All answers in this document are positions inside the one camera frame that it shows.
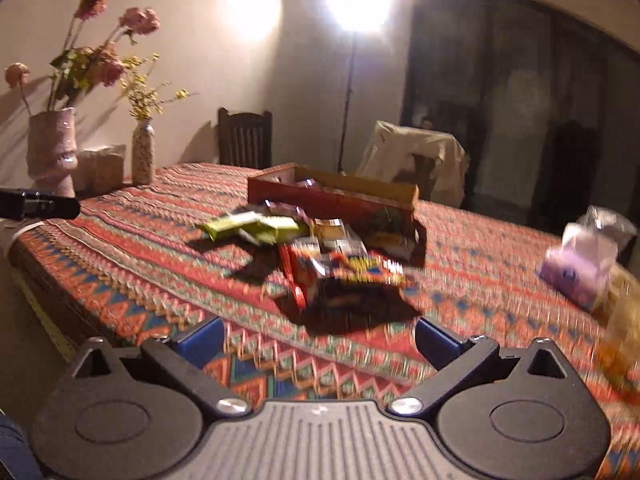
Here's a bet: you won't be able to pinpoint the patterned box by vases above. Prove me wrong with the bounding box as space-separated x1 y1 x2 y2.
75 144 127 193

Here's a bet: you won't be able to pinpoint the dried pink roses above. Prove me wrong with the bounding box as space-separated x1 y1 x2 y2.
4 0 162 113

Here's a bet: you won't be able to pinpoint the studio light on stand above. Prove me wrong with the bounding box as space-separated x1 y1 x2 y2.
320 0 401 173

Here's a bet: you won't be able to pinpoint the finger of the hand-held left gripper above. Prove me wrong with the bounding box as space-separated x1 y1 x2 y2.
0 187 81 221

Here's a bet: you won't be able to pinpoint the red patterned tablecloth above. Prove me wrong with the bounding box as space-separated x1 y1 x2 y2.
7 161 640 480

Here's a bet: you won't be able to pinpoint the small floral vase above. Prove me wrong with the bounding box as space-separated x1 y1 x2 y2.
131 122 157 186

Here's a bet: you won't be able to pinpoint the green snack packet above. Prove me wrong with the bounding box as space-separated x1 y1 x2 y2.
196 211 271 241
240 216 311 246

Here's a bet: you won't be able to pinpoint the dark wooden chair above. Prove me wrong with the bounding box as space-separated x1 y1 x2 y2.
217 107 273 168

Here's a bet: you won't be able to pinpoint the beige jacket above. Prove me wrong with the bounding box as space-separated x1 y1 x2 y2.
356 120 468 208

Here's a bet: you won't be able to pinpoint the clear plastic bag of nuts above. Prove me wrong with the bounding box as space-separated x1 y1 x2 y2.
575 205 638 261

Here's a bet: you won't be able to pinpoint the large pink ceramic vase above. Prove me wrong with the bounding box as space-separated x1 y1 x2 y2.
26 107 78 198

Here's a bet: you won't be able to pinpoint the dark glass sliding door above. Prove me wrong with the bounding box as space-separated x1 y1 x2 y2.
400 0 640 241

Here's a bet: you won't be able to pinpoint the person's dark blue clothing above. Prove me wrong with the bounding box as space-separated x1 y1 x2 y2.
0 407 43 480

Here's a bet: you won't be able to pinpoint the purple white tissue pack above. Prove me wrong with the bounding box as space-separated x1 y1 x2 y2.
537 222 621 311

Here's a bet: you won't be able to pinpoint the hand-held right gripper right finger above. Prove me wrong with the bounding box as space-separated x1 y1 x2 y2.
387 316 573 418

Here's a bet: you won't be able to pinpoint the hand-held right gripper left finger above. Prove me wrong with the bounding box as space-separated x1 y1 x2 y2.
67 316 253 418

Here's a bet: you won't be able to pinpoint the red cardboard box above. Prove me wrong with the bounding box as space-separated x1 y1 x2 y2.
247 162 427 266

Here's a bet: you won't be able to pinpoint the yellow flower sprigs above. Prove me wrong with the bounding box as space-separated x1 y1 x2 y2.
120 54 193 123

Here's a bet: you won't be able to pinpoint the clear glass cup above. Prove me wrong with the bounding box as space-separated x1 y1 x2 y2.
597 265 640 391

